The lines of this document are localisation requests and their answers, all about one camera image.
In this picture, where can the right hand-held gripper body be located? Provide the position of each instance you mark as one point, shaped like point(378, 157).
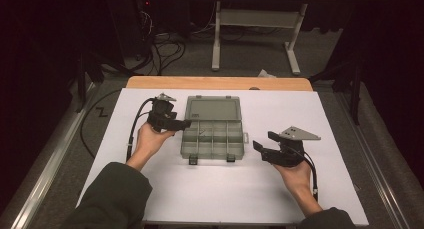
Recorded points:
point(286, 154)

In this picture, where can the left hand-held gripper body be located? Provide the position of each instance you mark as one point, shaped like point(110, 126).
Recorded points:
point(161, 115)

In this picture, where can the small metal screw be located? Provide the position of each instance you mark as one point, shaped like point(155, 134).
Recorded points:
point(202, 131)

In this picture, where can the clear plastic compartment box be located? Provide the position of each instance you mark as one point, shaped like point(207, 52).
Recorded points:
point(230, 139)

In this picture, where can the person's right hand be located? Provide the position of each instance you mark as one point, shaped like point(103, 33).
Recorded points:
point(295, 179)

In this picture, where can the person's left hand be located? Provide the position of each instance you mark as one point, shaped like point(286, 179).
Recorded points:
point(151, 142)

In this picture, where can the white table mat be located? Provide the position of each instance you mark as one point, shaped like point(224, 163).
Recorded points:
point(283, 105)

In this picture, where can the wooden table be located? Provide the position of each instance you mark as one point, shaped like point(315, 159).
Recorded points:
point(200, 83)

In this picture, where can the white paper scrap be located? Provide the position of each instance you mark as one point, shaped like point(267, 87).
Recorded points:
point(266, 74)

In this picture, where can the black metal stand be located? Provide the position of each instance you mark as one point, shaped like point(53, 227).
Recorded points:
point(356, 95)
point(81, 85)

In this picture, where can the black device with red light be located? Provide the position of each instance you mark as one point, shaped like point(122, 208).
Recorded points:
point(133, 22)

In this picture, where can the white-legged desk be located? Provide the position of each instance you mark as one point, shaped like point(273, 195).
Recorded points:
point(256, 18)

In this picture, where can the aluminium floor rail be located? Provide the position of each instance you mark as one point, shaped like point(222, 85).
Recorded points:
point(366, 155)
point(50, 162)

